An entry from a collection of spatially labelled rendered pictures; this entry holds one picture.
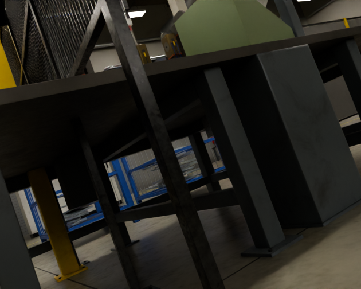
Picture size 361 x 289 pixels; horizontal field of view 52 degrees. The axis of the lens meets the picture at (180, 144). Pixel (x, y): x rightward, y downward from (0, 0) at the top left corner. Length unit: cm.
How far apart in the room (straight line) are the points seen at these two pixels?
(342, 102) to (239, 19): 596
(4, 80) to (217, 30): 144
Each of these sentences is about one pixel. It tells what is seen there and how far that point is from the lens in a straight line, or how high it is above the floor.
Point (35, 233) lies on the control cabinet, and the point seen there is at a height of 10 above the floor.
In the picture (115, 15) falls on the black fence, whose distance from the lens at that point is 80.
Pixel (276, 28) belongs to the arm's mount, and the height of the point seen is 75.
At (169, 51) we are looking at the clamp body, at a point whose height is 98.
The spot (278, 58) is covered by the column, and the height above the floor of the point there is 62.
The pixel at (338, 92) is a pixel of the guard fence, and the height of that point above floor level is 64.
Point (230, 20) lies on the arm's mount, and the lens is 149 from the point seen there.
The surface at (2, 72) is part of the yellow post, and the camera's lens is 253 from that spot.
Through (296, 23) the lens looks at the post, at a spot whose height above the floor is 94.
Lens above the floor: 37
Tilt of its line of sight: 3 degrees up
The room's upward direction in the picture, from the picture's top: 20 degrees counter-clockwise
